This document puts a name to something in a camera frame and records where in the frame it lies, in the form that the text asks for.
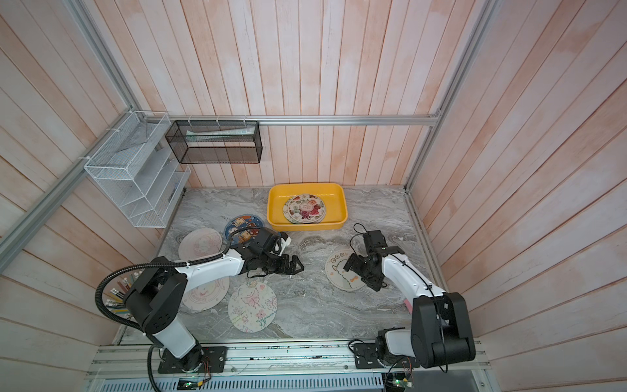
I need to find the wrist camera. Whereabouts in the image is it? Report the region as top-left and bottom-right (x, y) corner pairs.
(362, 230), (388, 254)
(253, 228), (292, 256)

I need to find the black wire mesh basket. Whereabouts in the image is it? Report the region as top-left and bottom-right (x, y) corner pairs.
(166, 119), (263, 164)

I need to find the alpaca cartoon coaster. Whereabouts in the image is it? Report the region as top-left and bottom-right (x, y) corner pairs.
(325, 247), (366, 292)

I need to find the pink eraser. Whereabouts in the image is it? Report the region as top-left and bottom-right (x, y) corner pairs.
(403, 299), (413, 315)

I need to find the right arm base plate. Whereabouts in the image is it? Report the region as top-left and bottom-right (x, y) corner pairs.
(348, 339), (419, 370)

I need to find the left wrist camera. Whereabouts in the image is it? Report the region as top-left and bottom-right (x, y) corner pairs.
(253, 228), (292, 256)

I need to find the white pink bow coaster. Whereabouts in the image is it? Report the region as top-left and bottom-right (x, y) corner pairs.
(182, 277), (230, 312)

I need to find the yellow plastic storage box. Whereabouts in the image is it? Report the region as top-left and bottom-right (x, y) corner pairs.
(266, 183), (348, 232)

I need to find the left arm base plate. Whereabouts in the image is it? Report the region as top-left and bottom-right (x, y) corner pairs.
(158, 346), (228, 374)

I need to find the blue bears cartoon coaster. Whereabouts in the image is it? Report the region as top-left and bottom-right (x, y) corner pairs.
(224, 214), (265, 245)

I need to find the colored pencils bundle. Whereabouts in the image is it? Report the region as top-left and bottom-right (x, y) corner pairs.
(103, 270), (140, 319)

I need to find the pink kitty coaster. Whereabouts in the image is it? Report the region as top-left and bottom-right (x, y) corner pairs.
(178, 228), (222, 261)

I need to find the butterfly floral coaster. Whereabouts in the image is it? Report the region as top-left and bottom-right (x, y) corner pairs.
(228, 281), (278, 333)

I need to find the red roses floral coaster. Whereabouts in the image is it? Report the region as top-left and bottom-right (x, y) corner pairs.
(289, 194), (327, 225)

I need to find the green flowers pattern coaster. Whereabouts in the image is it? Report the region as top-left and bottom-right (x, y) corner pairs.
(282, 199), (297, 224)

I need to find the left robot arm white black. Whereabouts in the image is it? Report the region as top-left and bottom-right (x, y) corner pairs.
(95, 246), (305, 372)

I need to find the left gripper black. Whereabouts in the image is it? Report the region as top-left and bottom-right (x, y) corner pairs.
(260, 251), (305, 276)

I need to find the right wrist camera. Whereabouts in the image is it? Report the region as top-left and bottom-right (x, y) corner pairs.
(362, 230), (388, 254)

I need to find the white wire mesh shelf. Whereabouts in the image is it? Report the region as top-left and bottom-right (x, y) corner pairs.
(84, 110), (190, 229)

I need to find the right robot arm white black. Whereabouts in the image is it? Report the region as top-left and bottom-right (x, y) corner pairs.
(345, 247), (476, 370)

